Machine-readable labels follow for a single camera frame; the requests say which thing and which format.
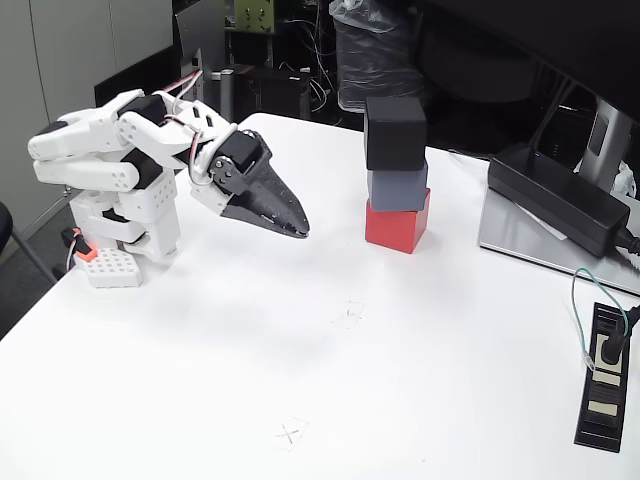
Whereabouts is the black power strip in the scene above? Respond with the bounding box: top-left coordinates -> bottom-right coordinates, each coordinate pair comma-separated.
573,301 -> 632,454

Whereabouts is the black adapter power cord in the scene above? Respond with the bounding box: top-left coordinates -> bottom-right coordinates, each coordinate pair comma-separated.
610,225 -> 640,274

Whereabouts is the silver monitor base plate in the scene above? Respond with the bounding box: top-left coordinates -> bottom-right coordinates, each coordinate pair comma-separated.
478,187 -> 640,296

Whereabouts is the grey cube block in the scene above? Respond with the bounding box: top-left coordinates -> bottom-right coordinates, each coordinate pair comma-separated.
367,162 -> 430,213

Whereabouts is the silver monitor stand neck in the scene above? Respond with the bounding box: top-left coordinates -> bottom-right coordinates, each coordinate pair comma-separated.
574,94 -> 634,194

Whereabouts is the black power plug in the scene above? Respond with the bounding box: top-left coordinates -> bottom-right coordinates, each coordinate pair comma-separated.
597,304 -> 640,365

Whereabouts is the white perforated table clamp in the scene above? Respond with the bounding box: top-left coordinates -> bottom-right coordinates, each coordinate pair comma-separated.
82,247 -> 145,290

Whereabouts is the black chair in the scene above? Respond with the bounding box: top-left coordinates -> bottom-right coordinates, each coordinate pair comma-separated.
0,202 -> 59,286

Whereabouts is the plastic-wrapped black bin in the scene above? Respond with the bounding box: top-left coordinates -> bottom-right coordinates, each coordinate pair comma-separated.
327,0 -> 431,114

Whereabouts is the red cube block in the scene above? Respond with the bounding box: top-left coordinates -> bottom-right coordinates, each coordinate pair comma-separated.
364,188 -> 432,255

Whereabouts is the black cube block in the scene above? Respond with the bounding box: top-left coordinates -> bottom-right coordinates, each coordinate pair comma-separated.
363,96 -> 428,172

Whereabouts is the thin green cable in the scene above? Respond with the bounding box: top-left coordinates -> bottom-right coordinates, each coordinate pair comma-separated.
569,267 -> 632,371

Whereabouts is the black power adapter brick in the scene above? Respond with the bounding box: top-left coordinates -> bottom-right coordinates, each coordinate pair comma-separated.
487,142 -> 632,259

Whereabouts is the green circuit board panel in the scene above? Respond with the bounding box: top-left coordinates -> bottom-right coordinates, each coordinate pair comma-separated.
224,0 -> 276,35

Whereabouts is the crumpled white plastic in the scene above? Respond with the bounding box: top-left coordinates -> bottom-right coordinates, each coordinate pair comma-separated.
612,160 -> 640,201

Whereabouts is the silver metal post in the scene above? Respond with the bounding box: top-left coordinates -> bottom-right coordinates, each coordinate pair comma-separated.
212,68 -> 236,126

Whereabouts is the orange cable connector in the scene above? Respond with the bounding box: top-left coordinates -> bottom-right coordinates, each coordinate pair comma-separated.
59,227 -> 97,262

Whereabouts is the red white black servo cable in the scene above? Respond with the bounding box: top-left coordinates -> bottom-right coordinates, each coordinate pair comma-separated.
152,69 -> 239,190

